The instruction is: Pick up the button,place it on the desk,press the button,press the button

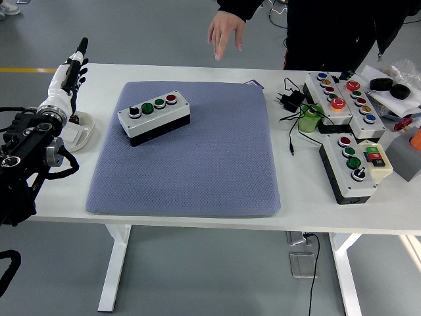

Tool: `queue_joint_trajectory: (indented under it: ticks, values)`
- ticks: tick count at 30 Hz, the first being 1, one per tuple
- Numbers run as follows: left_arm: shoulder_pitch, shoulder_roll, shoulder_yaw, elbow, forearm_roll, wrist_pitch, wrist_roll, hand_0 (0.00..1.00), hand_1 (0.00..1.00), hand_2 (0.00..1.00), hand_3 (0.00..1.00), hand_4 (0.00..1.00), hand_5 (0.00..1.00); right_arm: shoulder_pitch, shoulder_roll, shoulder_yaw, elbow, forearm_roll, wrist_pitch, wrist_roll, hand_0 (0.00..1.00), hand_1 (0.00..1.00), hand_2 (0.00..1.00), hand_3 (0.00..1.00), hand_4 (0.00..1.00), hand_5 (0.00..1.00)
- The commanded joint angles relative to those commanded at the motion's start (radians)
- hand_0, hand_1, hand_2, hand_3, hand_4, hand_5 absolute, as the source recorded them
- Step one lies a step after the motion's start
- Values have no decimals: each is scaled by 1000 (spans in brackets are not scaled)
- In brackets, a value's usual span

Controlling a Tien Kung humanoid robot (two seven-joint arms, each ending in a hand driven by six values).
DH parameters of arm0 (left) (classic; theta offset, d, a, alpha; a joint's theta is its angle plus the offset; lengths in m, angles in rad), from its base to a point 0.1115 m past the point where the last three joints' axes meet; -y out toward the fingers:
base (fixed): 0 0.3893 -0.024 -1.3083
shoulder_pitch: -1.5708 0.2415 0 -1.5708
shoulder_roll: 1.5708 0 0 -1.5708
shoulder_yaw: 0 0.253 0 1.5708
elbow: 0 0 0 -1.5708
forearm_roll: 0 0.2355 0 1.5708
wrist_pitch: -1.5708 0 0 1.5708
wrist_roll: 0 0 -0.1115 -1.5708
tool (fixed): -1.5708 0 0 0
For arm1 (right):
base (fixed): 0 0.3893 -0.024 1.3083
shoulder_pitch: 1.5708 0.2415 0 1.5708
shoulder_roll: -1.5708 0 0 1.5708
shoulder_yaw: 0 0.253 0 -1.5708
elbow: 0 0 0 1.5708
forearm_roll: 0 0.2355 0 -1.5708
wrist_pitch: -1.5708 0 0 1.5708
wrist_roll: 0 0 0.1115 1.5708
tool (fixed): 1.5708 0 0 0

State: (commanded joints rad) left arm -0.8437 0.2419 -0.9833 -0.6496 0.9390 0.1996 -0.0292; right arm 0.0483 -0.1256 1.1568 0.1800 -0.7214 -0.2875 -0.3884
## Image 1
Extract five-button box with yellow-ringed stop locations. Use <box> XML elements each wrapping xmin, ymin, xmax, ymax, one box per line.
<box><xmin>302</xmin><ymin>71</ymin><xmax>353</xmax><ymax>134</ymax></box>

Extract four-control box with selector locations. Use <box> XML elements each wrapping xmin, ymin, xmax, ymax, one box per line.
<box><xmin>318</xmin><ymin>133</ymin><xmax>378</xmax><ymax>205</ymax></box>

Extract grey-blue textured mat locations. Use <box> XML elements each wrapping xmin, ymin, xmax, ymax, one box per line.
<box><xmin>85</xmin><ymin>81</ymin><xmax>282</xmax><ymax>219</ymax></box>

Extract person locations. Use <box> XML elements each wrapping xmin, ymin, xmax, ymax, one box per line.
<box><xmin>215</xmin><ymin>0</ymin><xmax>421</xmax><ymax>72</ymax></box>

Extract grey four-control button box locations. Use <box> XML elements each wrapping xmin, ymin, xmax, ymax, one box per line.
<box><xmin>117</xmin><ymin>92</ymin><xmax>191</xmax><ymax>147</ymax></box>

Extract person's right hand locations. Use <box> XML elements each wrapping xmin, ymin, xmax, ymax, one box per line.
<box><xmin>207</xmin><ymin>11</ymin><xmax>247</xmax><ymax>61</ymax></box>

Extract black adapter cord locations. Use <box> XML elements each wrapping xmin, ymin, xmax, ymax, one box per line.
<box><xmin>279</xmin><ymin>77</ymin><xmax>336</xmax><ymax>156</ymax></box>

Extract white sneakers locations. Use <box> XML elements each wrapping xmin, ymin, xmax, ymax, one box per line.
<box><xmin>0</xmin><ymin>0</ymin><xmax>21</xmax><ymax>20</ymax></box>

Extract five-button box with red mushroom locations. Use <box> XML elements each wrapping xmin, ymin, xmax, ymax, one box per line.
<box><xmin>335</xmin><ymin>78</ymin><xmax>386</xmax><ymax>140</ymax></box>

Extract grey block stand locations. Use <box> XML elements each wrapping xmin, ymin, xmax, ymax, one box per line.
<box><xmin>384</xmin><ymin>126</ymin><xmax>421</xmax><ymax>182</ymax></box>

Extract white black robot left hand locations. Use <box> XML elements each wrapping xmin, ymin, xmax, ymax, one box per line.
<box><xmin>38</xmin><ymin>37</ymin><xmax>89</xmax><ymax>121</ymax></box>

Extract black power adapter plug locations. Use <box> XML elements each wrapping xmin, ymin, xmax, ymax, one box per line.
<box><xmin>274</xmin><ymin>90</ymin><xmax>307</xmax><ymax>114</ymax></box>

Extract black foam ring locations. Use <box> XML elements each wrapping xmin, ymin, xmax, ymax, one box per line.
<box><xmin>389</xmin><ymin>84</ymin><xmax>411</xmax><ymax>101</ymax></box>
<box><xmin>369</xmin><ymin>78</ymin><xmax>394</xmax><ymax>92</ymax></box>

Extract white shallow dish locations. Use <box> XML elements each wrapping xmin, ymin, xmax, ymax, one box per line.
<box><xmin>61</xmin><ymin>111</ymin><xmax>96</xmax><ymax>153</ymax></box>

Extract black floor cable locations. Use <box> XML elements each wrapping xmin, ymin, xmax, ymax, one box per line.
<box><xmin>304</xmin><ymin>232</ymin><xmax>322</xmax><ymax>316</ymax></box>

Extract metal floor socket box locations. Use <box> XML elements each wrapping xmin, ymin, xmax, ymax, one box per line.
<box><xmin>289</xmin><ymin>251</ymin><xmax>319</xmax><ymax>279</ymax></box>

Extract green tape roll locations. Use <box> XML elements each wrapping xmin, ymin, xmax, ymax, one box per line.
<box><xmin>298</xmin><ymin>103</ymin><xmax>325</xmax><ymax>134</ymax></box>

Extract orange cone piece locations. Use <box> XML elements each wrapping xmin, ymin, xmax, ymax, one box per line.
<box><xmin>409</xmin><ymin>126</ymin><xmax>421</xmax><ymax>151</ymax></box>

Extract white wall switch plate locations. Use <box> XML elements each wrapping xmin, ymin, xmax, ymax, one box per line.
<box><xmin>62</xmin><ymin>126</ymin><xmax>80</xmax><ymax>144</ymax></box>

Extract beige start-stop switch box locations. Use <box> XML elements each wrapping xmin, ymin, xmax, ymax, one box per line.
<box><xmin>358</xmin><ymin>140</ymin><xmax>394</xmax><ymax>184</ymax></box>

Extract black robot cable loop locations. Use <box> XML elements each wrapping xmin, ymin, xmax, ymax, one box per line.
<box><xmin>0</xmin><ymin>249</ymin><xmax>22</xmax><ymax>297</ymax></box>

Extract white table leg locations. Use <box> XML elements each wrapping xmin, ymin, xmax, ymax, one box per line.
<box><xmin>97</xmin><ymin>224</ymin><xmax>132</xmax><ymax>313</ymax></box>
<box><xmin>328</xmin><ymin>232</ymin><xmax>364</xmax><ymax>316</ymax></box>

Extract white paper sheet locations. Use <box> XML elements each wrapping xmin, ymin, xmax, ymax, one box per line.
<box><xmin>360</xmin><ymin>65</ymin><xmax>421</xmax><ymax>119</ymax></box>

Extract red knob part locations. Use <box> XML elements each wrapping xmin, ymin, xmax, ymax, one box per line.
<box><xmin>393</xmin><ymin>118</ymin><xmax>414</xmax><ymax>132</ymax></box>

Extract clear plastic bag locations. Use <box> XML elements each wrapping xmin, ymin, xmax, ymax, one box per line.
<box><xmin>389</xmin><ymin>58</ymin><xmax>421</xmax><ymax>90</ymax></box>

